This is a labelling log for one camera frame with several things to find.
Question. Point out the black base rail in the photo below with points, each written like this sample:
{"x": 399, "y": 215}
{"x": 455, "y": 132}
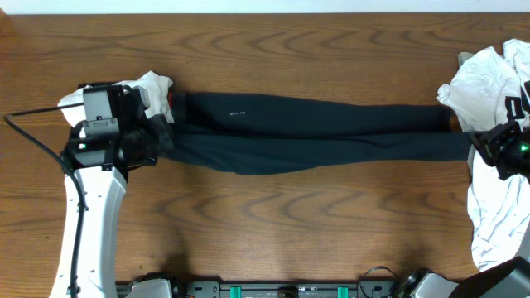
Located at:
{"x": 214, "y": 289}

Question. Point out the folded black garment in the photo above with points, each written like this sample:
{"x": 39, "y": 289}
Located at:
{"x": 94, "y": 84}

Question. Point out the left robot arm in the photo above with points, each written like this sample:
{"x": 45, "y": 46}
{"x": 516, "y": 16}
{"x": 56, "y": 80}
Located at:
{"x": 114, "y": 137}

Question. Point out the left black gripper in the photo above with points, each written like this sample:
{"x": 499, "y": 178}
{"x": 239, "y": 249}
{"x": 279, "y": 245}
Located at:
{"x": 154, "y": 124}

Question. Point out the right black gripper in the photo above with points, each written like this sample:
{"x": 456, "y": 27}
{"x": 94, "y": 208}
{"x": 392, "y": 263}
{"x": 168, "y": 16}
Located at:
{"x": 489, "y": 142}

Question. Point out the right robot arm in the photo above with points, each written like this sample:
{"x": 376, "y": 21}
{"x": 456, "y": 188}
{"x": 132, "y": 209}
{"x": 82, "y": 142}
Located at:
{"x": 476, "y": 281}

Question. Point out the black leggings with red waistband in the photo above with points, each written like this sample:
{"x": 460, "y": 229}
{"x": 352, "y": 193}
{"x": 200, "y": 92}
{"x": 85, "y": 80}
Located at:
{"x": 259, "y": 134}

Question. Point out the folded white shirt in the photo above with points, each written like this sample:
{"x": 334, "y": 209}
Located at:
{"x": 154, "y": 86}

